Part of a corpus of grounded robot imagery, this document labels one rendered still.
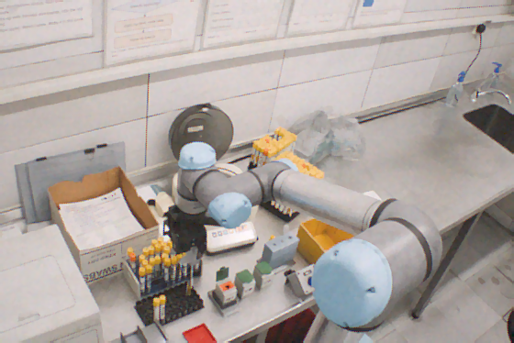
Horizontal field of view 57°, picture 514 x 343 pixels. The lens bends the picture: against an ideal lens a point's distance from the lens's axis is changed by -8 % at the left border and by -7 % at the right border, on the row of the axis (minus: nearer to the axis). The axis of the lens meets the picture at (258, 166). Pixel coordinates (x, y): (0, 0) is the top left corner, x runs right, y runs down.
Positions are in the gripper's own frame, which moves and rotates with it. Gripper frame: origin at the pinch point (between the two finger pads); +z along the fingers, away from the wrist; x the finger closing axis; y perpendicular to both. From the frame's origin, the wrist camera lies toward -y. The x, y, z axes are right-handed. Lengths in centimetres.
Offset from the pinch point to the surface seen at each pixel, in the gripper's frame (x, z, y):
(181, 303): 1.2, 15.9, 2.9
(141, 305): -2.5, 15.6, 13.1
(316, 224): -2.5, 10.7, -47.2
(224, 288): 5.7, 10.0, -7.4
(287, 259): 2.4, 14.9, -33.0
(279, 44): -48, -28, -57
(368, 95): -51, 6, -118
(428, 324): 22, 104, -137
